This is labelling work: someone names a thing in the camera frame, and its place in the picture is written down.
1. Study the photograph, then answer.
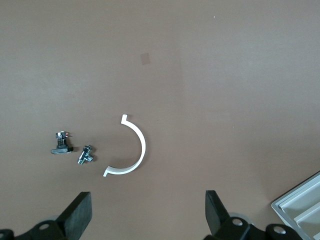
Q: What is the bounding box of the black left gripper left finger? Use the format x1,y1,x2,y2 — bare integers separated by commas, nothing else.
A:
0,191,93,240

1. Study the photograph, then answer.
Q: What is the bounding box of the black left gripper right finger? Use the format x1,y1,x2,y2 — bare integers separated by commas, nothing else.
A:
203,190,305,240

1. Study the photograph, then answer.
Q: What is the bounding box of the white drawer cabinet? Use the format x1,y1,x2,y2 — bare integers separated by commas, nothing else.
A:
271,170,320,240

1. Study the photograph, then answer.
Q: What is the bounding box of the white half-ring clamp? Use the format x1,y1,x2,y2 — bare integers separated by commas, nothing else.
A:
102,114,147,178

